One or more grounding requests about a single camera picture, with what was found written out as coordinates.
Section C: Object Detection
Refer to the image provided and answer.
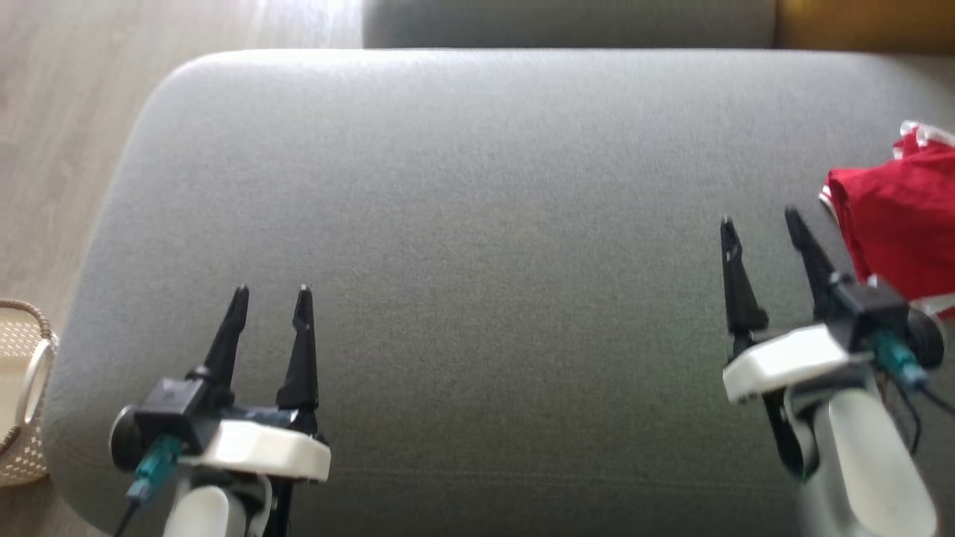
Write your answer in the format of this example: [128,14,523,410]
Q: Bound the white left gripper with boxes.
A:
[178,283,332,483]

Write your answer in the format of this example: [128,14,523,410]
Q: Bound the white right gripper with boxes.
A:
[719,207,874,408]

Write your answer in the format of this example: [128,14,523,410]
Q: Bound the red jersey with white sleeves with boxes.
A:
[818,145,955,322]

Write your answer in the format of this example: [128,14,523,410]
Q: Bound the large grey sofa seat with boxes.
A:
[40,48,955,537]

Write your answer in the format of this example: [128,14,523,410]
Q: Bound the beige woven laundry basket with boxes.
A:
[0,298,60,490]

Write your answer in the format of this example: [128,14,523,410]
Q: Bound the grey sofa cushion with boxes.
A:
[363,0,777,50]

